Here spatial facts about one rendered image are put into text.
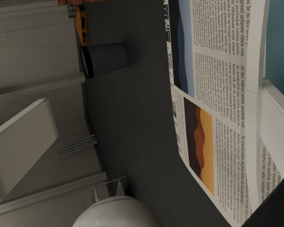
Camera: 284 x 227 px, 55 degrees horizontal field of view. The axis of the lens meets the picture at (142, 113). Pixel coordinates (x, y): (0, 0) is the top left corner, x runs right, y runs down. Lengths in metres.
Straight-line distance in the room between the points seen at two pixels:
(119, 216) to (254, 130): 0.31
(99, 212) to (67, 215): 11.01
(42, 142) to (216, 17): 0.15
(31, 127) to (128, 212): 0.30
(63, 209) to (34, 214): 1.09
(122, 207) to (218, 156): 0.23
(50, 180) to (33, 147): 11.75
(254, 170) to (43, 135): 0.13
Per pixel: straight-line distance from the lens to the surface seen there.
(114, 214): 0.44
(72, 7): 7.29
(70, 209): 11.50
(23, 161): 0.17
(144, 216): 0.46
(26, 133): 0.17
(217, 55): 0.23
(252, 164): 0.18
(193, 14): 0.26
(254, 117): 0.16
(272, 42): 0.18
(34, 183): 12.02
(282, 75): 0.18
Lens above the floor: 1.20
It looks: 16 degrees down
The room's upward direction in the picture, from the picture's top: 105 degrees counter-clockwise
